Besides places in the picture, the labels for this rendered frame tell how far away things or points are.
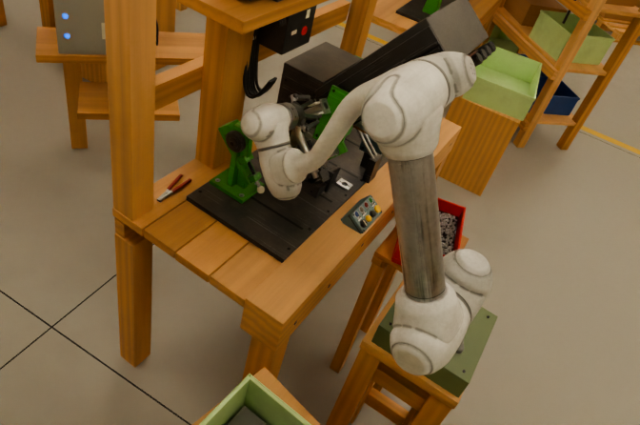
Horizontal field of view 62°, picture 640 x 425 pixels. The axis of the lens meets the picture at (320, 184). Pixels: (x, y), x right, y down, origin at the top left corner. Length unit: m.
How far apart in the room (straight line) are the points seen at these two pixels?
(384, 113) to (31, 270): 2.18
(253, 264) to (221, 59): 0.66
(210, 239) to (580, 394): 2.07
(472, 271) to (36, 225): 2.28
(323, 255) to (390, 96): 0.84
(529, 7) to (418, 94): 3.85
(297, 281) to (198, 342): 1.00
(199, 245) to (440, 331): 0.82
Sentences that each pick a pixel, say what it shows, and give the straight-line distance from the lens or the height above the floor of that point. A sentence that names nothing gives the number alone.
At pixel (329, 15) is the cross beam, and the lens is 2.50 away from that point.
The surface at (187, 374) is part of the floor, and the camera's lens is 2.51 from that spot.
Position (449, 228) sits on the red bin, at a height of 0.87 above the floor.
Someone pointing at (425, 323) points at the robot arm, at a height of 1.18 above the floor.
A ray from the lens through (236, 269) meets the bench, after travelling 1.71.
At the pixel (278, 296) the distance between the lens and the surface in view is 1.64.
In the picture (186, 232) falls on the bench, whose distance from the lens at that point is 1.80.
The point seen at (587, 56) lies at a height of 0.79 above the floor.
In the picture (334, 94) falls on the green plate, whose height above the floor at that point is 1.25.
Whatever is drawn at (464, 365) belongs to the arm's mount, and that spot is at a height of 0.93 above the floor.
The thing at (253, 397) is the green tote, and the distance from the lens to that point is 1.46.
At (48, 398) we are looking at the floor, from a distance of 2.51.
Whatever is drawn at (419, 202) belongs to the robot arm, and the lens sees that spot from 1.19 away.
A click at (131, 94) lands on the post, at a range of 1.54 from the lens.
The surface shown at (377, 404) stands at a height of 0.21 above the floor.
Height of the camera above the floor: 2.18
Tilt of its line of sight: 39 degrees down
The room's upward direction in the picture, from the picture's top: 15 degrees clockwise
